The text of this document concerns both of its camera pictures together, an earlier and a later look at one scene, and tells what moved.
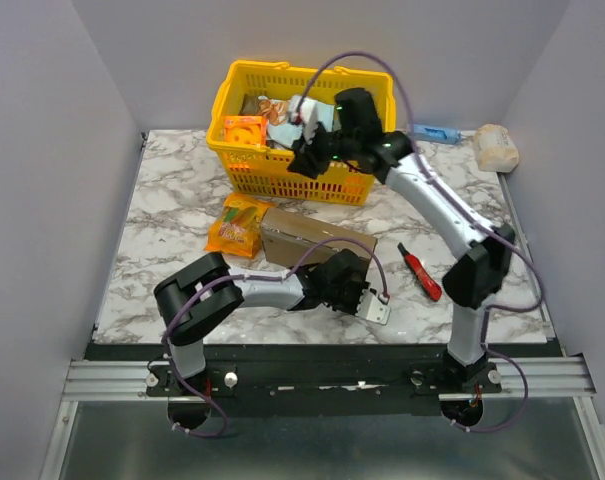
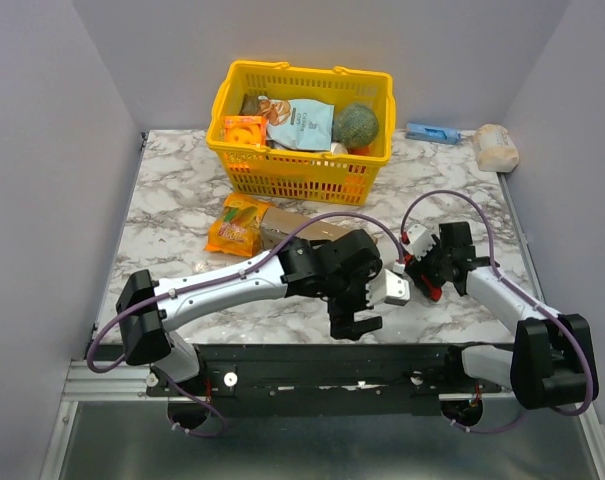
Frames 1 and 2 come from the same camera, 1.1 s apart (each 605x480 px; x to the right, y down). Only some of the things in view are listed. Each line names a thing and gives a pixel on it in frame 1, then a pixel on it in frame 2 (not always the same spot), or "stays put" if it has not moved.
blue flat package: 437,133 stays put
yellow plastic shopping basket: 263,170 stays put
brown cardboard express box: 287,236 stays put
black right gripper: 309,154 to 429,272
